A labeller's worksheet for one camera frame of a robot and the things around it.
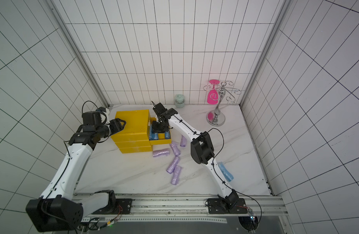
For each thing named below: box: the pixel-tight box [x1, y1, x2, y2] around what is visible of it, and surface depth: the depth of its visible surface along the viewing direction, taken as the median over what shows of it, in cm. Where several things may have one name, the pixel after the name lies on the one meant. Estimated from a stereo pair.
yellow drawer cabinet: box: [111, 109, 153, 154], surface depth 82 cm
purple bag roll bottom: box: [170, 165, 182, 186], surface depth 84 cm
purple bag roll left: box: [152, 148, 171, 158], surface depth 92 cm
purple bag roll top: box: [179, 134, 187, 148], surface depth 97 cm
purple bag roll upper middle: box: [169, 141, 181, 157], surface depth 94 cm
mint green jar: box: [175, 94, 185, 109], surface depth 117 cm
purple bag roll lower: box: [166, 156, 180, 175], surface depth 87 cm
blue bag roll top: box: [164, 131, 171, 140], surface depth 92 cm
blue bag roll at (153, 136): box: [149, 132, 159, 141], surface depth 90 cm
